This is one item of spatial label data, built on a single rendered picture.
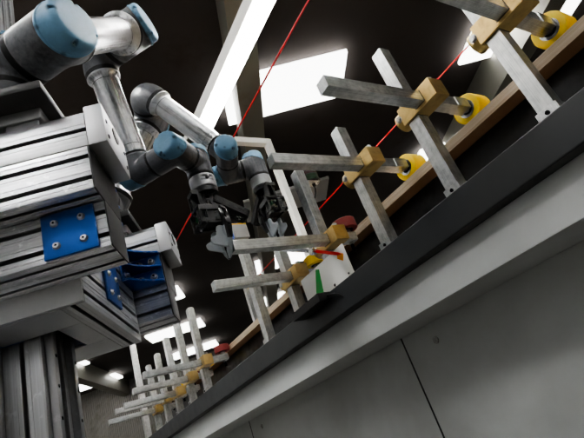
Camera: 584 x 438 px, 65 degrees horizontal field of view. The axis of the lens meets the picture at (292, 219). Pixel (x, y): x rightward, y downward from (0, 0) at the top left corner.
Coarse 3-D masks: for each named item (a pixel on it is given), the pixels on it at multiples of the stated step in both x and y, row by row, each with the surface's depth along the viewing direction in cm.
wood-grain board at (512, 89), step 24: (576, 24) 95; (552, 48) 99; (576, 48) 98; (552, 72) 104; (504, 96) 109; (480, 120) 114; (456, 144) 120; (432, 168) 127; (408, 192) 137; (360, 240) 159; (240, 336) 230
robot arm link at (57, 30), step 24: (48, 0) 88; (24, 24) 88; (48, 24) 87; (72, 24) 90; (96, 24) 105; (120, 24) 117; (144, 24) 126; (24, 48) 89; (48, 48) 89; (72, 48) 90; (96, 48) 105; (120, 48) 119; (144, 48) 132; (48, 72) 93
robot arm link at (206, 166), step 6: (192, 144) 132; (198, 144) 132; (198, 150) 128; (204, 150) 133; (204, 156) 130; (198, 162) 128; (204, 162) 130; (198, 168) 128; (204, 168) 129; (210, 168) 131; (192, 174) 128
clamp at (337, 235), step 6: (330, 228) 139; (336, 228) 138; (342, 228) 140; (330, 234) 139; (336, 234) 137; (342, 234) 138; (330, 240) 139; (336, 240) 137; (342, 240) 138; (330, 246) 140; (336, 246) 141; (318, 258) 146
